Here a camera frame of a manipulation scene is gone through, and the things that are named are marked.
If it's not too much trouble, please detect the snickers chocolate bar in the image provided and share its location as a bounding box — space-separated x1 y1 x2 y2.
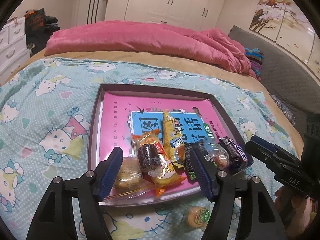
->
219 137 253 175

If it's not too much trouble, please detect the clear-wrapped red candy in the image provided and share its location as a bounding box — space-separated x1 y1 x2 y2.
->
204 142 229 170

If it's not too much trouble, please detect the round biscuit green label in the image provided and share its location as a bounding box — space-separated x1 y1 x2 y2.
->
184 206 210 229

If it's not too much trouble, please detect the black green-pea snack packet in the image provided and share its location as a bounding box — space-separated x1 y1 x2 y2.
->
184 140 205 184

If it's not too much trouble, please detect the clear-wrapped crumbly pastry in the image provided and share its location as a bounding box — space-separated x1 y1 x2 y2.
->
104 157 155 202

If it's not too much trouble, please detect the yellow snack packet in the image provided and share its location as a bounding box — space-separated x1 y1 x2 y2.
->
163 112 185 168

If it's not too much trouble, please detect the small dark brown candy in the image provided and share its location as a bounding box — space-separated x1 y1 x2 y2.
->
137 144 162 177

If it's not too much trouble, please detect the orange cake bar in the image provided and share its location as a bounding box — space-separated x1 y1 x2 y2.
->
132 129 186 197

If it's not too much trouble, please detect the person's hand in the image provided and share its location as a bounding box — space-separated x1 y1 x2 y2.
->
285 196 319 239

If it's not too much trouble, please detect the grey quilted headboard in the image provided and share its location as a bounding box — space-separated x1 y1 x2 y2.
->
228 25 319 136

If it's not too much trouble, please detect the striped colourful cloth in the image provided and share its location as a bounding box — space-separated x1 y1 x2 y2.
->
245 48 264 81

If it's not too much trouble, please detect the Hello Kitty blue quilt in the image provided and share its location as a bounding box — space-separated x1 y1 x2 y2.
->
1 57 297 239

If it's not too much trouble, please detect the pink Chinese workbook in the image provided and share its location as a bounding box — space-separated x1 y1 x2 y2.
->
99 91 227 196

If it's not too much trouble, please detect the dark shallow box tray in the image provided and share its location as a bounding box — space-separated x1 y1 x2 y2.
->
87 83 254 207

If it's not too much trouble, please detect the white drawer chest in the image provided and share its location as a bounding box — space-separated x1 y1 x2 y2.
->
0 17 30 85

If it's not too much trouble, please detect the white wardrobe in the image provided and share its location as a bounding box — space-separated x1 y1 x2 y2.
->
75 0 231 32

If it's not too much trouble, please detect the pink blanket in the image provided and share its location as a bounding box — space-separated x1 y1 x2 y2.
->
45 21 257 77

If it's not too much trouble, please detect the dark clothes pile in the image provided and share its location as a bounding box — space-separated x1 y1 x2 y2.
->
24 8 60 55

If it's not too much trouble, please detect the tree wall painting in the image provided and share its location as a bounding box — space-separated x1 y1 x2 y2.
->
249 0 319 77

